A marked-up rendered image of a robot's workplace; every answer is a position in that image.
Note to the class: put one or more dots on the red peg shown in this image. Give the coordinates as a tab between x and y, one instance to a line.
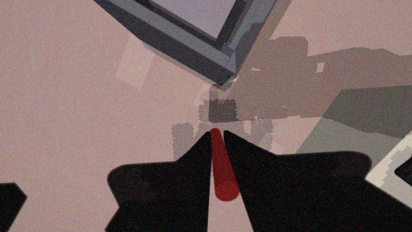
225	184

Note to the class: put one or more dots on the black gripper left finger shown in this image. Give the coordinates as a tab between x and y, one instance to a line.
189	177

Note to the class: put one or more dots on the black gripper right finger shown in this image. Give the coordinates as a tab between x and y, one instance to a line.
263	176

